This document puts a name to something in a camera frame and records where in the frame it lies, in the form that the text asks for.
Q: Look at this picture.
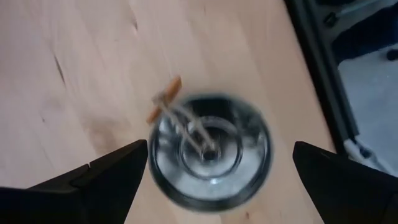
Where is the black aluminium rig frame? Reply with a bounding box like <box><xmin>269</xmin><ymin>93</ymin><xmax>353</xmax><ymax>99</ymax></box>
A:
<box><xmin>283</xmin><ymin>0</ymin><xmax>360</xmax><ymax>155</ymax></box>

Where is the black stand base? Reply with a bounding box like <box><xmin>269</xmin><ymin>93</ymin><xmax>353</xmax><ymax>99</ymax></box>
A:
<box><xmin>323</xmin><ymin>0</ymin><xmax>398</xmax><ymax>65</ymax></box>

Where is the silver candle tin orange tag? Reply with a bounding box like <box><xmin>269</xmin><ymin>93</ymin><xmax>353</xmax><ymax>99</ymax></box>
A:
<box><xmin>146</xmin><ymin>75</ymin><xmax>274</xmax><ymax>213</ymax></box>

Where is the silver aluminium bracket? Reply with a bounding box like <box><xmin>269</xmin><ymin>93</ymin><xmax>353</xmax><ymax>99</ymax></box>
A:
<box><xmin>343</xmin><ymin>138</ymin><xmax>391</xmax><ymax>170</ymax></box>

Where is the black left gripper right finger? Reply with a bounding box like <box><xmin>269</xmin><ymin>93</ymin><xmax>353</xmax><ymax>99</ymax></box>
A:
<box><xmin>294</xmin><ymin>141</ymin><xmax>398</xmax><ymax>224</ymax></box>

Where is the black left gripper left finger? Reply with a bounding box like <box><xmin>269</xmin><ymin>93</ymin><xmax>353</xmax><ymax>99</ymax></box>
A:
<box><xmin>0</xmin><ymin>139</ymin><xmax>149</xmax><ymax>224</ymax></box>

